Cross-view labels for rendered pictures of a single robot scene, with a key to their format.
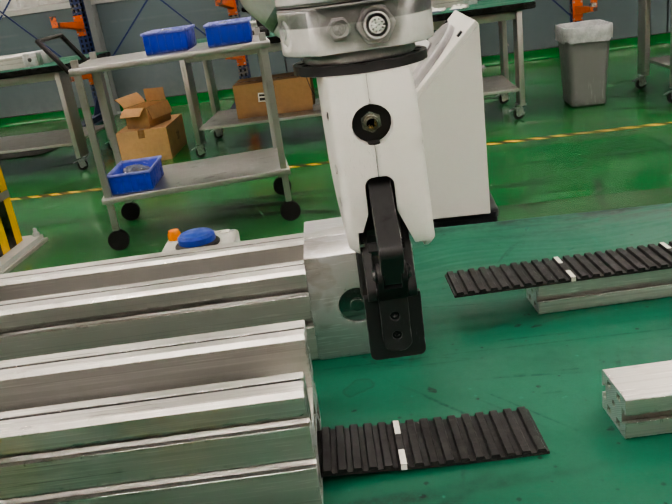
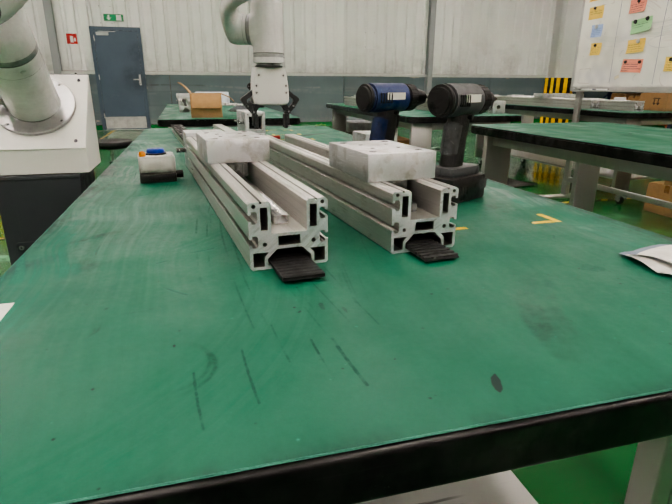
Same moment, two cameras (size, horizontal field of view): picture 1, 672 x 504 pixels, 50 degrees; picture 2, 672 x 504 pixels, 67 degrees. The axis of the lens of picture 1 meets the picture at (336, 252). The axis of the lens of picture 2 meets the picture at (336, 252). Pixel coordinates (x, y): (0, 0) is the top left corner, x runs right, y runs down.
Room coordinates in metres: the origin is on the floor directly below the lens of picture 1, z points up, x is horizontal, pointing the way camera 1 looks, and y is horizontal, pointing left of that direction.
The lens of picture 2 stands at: (0.78, 1.40, 1.00)
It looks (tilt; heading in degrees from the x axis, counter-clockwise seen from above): 19 degrees down; 248
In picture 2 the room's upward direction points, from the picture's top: straight up
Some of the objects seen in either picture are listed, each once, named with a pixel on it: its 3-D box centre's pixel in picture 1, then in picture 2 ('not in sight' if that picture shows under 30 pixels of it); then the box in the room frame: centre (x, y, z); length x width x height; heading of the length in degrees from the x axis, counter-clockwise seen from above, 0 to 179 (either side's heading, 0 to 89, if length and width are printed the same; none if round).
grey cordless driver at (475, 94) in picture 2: not in sight; (465, 142); (0.17, 0.55, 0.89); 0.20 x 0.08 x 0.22; 22
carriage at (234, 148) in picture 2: not in sight; (231, 153); (0.61, 0.43, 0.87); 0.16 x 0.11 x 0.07; 89
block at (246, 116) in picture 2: not in sight; (250, 122); (0.28, -0.95, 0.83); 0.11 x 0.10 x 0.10; 0
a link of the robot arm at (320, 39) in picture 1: (356, 28); (269, 59); (0.41, -0.03, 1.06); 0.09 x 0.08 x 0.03; 179
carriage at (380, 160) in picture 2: not in sight; (378, 167); (0.43, 0.68, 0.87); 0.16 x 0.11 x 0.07; 89
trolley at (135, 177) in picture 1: (179, 125); not in sight; (3.65, 0.68, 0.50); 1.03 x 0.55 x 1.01; 96
